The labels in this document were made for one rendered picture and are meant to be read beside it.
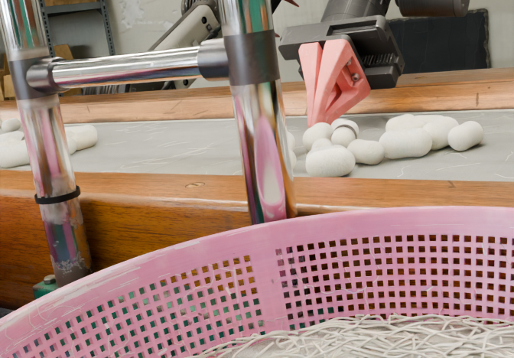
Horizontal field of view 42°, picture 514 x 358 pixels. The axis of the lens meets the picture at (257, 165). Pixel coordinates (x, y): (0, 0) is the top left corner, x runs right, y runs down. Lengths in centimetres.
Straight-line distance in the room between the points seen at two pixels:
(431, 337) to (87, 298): 13
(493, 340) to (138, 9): 316
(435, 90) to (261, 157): 40
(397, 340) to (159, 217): 17
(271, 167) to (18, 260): 25
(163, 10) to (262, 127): 298
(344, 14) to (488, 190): 33
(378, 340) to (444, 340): 3
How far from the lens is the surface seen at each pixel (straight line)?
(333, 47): 59
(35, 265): 48
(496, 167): 46
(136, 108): 89
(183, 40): 126
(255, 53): 29
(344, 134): 53
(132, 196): 40
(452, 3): 65
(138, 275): 27
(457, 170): 46
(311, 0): 284
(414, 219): 29
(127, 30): 343
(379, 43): 61
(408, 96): 69
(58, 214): 41
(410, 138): 49
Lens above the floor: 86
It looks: 13 degrees down
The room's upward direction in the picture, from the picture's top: 8 degrees counter-clockwise
